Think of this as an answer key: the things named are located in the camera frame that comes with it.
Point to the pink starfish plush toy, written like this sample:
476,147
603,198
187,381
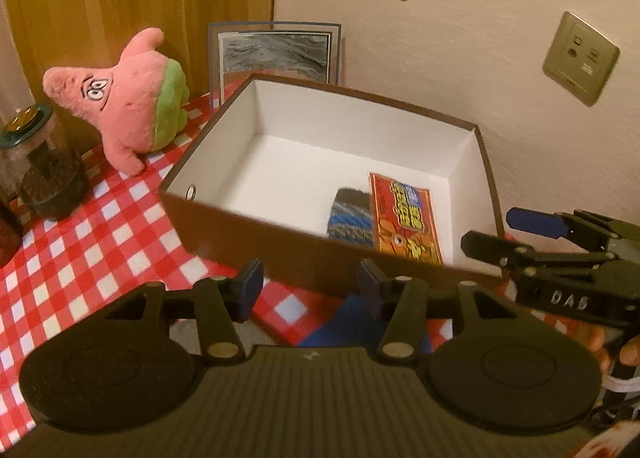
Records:
130,103

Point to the orange snack packet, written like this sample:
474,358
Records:
407,218

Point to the glass jar with green lid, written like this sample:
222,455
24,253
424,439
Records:
45,163

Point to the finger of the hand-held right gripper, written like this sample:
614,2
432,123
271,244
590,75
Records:
490,245
535,222

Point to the brown wooden canister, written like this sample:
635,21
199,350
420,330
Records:
7,238

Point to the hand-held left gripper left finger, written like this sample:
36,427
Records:
250,284

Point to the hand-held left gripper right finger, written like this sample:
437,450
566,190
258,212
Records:
368,284

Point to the blue grey striped cloth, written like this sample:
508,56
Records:
350,218

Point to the framed grey picture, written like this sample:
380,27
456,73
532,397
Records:
272,51

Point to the blue grey terry towel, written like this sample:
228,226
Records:
345,325

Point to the person's right hand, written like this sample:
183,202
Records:
597,345

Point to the brown cardboard box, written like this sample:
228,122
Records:
280,258

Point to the beige wall data socket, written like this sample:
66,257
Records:
580,58

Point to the red white checkered tablecloth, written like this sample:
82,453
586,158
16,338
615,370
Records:
75,263

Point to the strawberry print packet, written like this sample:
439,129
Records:
600,443

